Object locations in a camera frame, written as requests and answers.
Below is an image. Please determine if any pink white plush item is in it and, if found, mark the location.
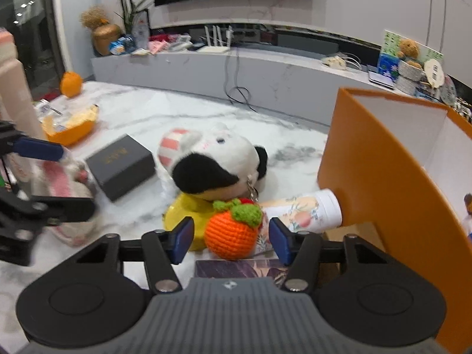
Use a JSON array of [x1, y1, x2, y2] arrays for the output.
[[6, 149, 97, 247]]

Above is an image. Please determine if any green potted plant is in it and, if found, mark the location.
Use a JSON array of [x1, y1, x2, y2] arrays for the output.
[[115, 0, 153, 35]]

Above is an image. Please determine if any long grey tv console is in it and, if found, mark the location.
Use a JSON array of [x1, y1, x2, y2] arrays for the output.
[[90, 45, 411, 127]]

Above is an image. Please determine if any floral white cream tube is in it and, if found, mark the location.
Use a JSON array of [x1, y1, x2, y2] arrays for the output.
[[256, 188, 344, 257]]

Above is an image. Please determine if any white round fan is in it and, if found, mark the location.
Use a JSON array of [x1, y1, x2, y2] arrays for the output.
[[423, 58, 445, 89]]

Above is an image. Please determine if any black power cable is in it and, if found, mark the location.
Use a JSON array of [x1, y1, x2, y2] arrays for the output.
[[222, 49, 259, 114]]

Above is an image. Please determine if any orange fruit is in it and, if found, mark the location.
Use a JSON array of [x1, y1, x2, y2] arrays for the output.
[[60, 71, 82, 98]]

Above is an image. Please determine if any white wifi router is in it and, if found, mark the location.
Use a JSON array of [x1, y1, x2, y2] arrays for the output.
[[197, 26, 234, 54]]

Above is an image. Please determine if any orange crochet fruit keychain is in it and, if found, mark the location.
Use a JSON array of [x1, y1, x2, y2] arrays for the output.
[[204, 198, 263, 260]]

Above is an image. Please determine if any orange peel bowl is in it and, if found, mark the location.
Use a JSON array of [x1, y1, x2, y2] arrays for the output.
[[40, 105, 99, 147]]

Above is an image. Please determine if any brown teddy bear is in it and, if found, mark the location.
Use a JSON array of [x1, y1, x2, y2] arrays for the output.
[[397, 38, 422, 69]]

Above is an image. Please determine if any white black plush toy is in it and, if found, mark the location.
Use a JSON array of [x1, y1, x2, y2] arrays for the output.
[[157, 125, 268, 201]]

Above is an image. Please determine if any orange storage box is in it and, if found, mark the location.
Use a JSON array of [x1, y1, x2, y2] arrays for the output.
[[318, 87, 471, 353]]

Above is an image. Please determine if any yellow round pouch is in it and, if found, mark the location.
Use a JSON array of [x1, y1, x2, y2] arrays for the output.
[[163, 194, 214, 251]]

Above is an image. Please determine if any black gift box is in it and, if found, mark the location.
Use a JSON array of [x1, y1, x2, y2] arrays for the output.
[[86, 135, 156, 201]]

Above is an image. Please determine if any gold vase with dried flowers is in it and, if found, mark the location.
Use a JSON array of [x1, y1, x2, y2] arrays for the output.
[[80, 6, 122, 56]]

